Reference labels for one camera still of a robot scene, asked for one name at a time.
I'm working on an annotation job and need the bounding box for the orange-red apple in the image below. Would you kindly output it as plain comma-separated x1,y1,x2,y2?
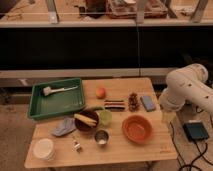
96,87,106,99

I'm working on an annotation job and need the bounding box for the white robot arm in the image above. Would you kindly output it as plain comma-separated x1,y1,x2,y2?
158,63,213,123

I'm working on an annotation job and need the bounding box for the green plastic tray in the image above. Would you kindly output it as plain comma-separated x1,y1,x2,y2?
28,78,85,120

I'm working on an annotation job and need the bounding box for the blue sponge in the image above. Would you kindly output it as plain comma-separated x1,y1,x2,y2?
140,95,156,112

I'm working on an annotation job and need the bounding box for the orange bowl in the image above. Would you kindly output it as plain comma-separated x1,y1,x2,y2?
122,115,152,144

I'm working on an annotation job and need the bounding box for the black pedal box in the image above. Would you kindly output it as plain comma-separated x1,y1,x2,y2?
183,122,209,141

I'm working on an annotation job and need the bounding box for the brown pine cone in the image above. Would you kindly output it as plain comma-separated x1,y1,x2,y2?
128,93,139,112

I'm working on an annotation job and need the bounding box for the striped dark block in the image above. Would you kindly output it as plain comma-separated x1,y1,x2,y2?
104,100,125,110

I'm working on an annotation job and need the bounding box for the light green cup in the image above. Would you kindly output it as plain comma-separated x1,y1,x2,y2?
99,110,112,126

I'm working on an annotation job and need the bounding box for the small metal cup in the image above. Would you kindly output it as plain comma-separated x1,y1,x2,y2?
95,130,109,145

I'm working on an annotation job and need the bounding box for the green vegetable piece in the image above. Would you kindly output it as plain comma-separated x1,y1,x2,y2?
87,106,105,111

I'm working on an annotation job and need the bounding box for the dark brown bowl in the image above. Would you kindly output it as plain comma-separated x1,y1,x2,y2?
74,110,99,132

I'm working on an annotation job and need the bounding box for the yellow corn cob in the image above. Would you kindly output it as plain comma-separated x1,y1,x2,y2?
74,114,97,127

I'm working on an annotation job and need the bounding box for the grey-blue cloth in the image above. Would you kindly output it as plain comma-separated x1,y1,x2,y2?
51,117,76,137

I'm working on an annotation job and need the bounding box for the white dish brush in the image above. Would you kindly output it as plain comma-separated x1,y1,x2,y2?
43,86,76,96

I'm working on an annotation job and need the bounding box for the white plate stack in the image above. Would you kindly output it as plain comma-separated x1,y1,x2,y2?
33,138,55,161

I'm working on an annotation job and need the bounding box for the black floor cable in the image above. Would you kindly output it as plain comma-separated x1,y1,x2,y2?
169,121,213,171

